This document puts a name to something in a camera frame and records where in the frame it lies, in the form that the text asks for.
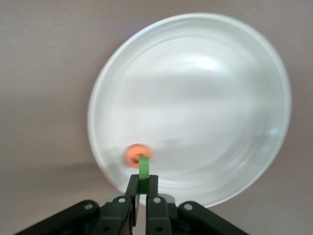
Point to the orange foam digit six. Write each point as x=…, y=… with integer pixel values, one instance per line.
x=130, y=156

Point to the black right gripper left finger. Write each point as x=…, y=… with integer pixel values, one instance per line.
x=110, y=218

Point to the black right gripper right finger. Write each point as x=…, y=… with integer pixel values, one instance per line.
x=166, y=218

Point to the beige brown plate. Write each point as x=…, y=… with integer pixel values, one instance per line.
x=195, y=98

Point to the brown table cover sheet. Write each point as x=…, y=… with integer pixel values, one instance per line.
x=44, y=73

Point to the green foam letter l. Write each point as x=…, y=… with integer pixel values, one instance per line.
x=144, y=169

